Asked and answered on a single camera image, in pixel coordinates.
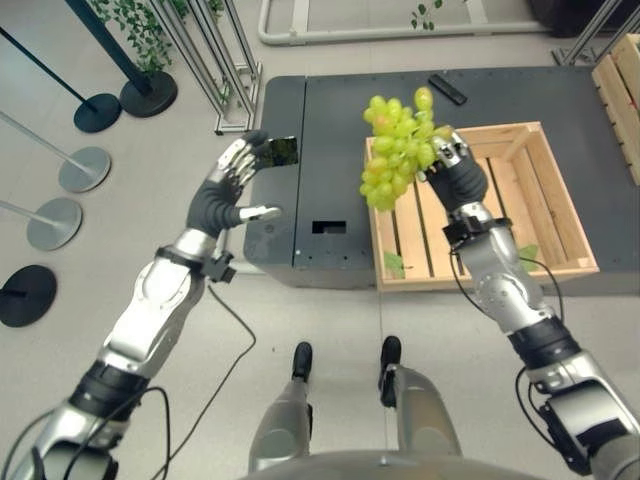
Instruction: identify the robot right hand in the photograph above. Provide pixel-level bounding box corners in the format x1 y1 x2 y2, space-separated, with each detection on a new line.
424 128 489 217

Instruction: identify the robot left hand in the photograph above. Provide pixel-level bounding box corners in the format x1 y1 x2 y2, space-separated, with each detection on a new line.
186 129 300 239

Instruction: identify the green grape bunch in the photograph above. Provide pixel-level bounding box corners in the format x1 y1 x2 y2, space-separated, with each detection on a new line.
359 86 454 214

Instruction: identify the wooden slatted crate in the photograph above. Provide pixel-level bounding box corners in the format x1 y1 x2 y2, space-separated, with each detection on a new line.
364 120 600 293

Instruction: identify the black remote control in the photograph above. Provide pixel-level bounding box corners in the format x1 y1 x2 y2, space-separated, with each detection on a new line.
428 74 468 106

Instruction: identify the green leaf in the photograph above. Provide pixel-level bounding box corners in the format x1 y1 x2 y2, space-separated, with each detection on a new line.
382 251 406 279
515 244 542 274

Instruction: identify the dark grey table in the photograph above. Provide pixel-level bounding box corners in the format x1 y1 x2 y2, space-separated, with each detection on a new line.
243 66 640 290

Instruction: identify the grey stanchion with round base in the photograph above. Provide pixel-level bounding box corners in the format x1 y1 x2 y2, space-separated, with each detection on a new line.
0 197 84 252
0 110 112 194

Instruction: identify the black stanchion with round base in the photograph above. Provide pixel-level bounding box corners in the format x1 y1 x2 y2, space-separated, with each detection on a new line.
65 0 179 120
0 25 123 134

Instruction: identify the small green plant sprig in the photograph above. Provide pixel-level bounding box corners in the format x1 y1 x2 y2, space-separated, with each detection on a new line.
410 0 446 31

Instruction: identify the light wooden crate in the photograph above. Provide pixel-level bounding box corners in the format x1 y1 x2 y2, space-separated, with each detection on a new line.
591 32 640 187

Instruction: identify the green ivy plant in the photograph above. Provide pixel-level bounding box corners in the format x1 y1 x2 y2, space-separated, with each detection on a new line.
89 0 226 79

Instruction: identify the aluminium profile stand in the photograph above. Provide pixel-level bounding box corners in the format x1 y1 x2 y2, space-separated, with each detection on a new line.
551 0 639 67

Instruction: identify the black round stanchion base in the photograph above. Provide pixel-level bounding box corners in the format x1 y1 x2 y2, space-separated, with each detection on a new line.
0 264 58 329

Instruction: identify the robot left leg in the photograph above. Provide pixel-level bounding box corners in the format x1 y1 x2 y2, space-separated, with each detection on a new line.
248 341 315 474

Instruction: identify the robot leg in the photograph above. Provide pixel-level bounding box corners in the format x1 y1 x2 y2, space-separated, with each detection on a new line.
378 335 464 459
248 341 315 474

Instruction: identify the robot right leg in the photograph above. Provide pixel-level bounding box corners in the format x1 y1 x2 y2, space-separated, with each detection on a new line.
378 335 464 459

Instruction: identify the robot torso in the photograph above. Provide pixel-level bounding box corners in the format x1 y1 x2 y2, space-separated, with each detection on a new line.
238 448 532 480

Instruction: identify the aluminium frame rack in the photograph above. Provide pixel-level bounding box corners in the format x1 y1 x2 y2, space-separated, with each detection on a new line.
149 0 265 136

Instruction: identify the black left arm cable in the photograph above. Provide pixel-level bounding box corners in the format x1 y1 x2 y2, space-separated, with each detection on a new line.
64 234 258 480

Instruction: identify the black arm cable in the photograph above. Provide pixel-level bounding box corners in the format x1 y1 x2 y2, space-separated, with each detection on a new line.
448 247 566 456
64 234 258 480

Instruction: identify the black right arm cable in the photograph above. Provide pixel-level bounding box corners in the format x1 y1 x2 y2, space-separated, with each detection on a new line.
448 247 566 456

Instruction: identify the white tube frame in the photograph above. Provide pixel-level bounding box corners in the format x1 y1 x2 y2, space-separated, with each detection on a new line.
257 0 551 47

